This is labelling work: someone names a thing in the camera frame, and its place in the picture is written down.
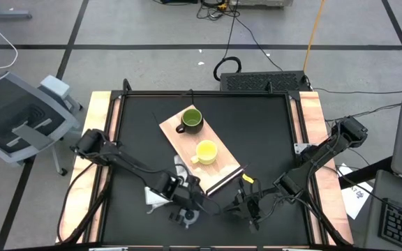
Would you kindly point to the black perforated computer case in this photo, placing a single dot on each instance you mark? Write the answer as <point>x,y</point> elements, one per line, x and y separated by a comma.
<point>264,82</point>

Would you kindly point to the clear plastic cup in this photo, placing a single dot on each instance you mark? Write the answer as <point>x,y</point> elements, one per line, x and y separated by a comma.
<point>192,221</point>

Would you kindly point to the wooden table side plank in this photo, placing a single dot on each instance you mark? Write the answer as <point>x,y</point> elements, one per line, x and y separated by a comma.
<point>98,104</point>
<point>337,209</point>

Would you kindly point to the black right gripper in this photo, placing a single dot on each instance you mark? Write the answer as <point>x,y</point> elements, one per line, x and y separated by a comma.
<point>248,205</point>

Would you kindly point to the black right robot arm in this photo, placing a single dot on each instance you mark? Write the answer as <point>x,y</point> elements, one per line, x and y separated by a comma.
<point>323,153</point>

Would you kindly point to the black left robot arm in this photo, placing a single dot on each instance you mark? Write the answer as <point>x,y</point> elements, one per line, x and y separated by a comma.
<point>124,164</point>

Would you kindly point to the white metal bracket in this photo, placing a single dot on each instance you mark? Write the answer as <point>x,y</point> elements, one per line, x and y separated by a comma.
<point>299,148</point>

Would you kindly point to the black mug with green inside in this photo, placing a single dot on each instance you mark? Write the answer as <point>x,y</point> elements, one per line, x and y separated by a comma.
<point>191,120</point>

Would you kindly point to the yellow tape tag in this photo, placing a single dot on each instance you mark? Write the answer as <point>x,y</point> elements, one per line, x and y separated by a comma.
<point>247,178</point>

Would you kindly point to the grey desk foot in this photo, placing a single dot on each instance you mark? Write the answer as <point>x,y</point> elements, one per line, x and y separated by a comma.
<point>9,15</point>

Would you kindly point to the grey equipment box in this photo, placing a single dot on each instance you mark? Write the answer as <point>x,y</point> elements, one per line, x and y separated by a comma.
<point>264,2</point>

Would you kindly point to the black keyboard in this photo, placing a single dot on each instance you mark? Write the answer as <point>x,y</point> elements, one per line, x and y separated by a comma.
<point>401,223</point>

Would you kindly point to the yellow mug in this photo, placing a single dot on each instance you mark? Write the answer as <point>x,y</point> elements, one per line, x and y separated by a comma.
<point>206,151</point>

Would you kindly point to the white waffle cloth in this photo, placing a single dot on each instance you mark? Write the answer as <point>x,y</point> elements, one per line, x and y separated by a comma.
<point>154,199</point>

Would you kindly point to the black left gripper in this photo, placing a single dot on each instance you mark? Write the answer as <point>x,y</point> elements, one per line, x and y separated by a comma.
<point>190,193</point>

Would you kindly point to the black desk leg bar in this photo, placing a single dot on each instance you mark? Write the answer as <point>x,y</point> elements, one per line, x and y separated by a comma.
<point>365,172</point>

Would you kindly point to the black table frame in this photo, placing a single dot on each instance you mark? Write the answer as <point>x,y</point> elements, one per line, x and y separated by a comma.
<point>152,93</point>

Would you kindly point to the white paper sheet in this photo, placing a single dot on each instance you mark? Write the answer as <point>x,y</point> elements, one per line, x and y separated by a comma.
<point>356,202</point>

